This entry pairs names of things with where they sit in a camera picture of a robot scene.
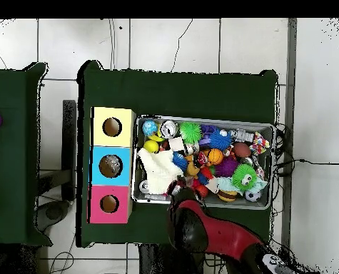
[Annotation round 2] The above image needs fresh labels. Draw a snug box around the cream waffle cloth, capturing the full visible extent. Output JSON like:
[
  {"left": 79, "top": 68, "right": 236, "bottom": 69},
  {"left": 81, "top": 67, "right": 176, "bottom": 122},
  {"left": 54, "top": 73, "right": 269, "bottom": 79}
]
[{"left": 137, "top": 148, "right": 185, "bottom": 196}]

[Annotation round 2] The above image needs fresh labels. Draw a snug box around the crushed clear plastic bottle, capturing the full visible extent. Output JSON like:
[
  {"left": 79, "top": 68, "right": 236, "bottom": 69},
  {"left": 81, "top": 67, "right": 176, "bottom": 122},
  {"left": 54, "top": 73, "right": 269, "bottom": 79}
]
[{"left": 101, "top": 156, "right": 122, "bottom": 176}]

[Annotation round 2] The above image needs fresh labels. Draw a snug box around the yellow ball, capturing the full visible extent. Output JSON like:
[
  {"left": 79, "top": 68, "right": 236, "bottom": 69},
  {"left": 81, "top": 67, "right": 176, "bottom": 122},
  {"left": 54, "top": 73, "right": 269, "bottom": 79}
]
[{"left": 143, "top": 139, "right": 160, "bottom": 154}]

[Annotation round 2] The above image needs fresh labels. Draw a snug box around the orange basketball toy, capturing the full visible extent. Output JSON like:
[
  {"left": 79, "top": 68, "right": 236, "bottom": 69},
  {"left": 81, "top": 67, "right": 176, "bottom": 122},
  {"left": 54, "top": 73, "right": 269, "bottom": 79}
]
[{"left": 208, "top": 148, "right": 225, "bottom": 166}]

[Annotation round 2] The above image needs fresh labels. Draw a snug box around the purple spiky ball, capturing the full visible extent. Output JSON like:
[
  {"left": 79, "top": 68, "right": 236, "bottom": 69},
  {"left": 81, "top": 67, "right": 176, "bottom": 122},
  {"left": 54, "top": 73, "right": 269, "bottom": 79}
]
[{"left": 214, "top": 156, "right": 239, "bottom": 178}]

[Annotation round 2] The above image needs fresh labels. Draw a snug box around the blue spiky ball with eye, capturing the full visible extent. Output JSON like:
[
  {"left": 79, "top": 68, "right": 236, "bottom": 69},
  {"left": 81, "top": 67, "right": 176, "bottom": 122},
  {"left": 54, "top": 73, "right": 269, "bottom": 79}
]
[{"left": 208, "top": 128, "right": 233, "bottom": 151}]

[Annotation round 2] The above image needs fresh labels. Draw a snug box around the blue globe ball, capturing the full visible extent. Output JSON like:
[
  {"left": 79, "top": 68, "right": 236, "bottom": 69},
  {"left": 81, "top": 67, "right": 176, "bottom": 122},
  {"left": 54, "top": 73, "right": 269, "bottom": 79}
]
[{"left": 141, "top": 119, "right": 158, "bottom": 137}]

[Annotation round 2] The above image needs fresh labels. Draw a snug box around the green spiky ball with eyes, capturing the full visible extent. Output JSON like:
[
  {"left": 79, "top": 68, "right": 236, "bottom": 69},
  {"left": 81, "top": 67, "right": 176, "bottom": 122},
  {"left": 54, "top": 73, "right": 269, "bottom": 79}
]
[{"left": 231, "top": 163, "right": 258, "bottom": 191}]

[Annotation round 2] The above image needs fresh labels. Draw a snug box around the brown football toy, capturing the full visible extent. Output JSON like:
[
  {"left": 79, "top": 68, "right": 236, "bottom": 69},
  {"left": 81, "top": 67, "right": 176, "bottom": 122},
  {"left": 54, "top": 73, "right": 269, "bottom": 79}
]
[{"left": 233, "top": 142, "right": 252, "bottom": 158}]

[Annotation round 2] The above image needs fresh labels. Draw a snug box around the dark green tablecloth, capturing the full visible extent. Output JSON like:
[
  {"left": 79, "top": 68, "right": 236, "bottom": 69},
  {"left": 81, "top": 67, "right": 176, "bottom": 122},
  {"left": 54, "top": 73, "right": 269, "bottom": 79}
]
[{"left": 76, "top": 59, "right": 279, "bottom": 248}]

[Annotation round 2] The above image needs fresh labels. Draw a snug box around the black panel on stand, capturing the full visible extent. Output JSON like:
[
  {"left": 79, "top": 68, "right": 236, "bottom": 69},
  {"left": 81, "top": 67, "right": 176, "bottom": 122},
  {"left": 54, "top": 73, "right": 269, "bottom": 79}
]
[{"left": 36, "top": 99, "right": 78, "bottom": 232}]

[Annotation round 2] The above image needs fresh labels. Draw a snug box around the side table under green cloth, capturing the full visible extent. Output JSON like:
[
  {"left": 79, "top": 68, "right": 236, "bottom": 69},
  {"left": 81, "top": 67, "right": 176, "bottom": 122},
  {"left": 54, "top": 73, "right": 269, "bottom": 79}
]
[{"left": 0, "top": 61, "right": 53, "bottom": 246}]

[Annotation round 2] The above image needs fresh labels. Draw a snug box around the shallow wire mesh bin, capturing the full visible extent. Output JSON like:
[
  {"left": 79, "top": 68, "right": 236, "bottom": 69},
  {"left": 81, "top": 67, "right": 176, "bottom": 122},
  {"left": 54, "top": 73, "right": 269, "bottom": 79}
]
[{"left": 131, "top": 114, "right": 276, "bottom": 210}]

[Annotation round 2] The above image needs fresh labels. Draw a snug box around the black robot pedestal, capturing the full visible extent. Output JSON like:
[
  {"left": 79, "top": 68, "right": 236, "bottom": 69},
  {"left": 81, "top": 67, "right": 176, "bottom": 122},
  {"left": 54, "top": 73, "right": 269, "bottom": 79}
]
[{"left": 138, "top": 243, "right": 204, "bottom": 274}]

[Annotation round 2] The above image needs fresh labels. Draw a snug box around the black cable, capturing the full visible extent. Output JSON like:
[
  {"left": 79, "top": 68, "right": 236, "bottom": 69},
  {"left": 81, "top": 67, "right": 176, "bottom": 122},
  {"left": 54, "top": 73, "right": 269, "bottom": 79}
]
[{"left": 275, "top": 158, "right": 339, "bottom": 170}]

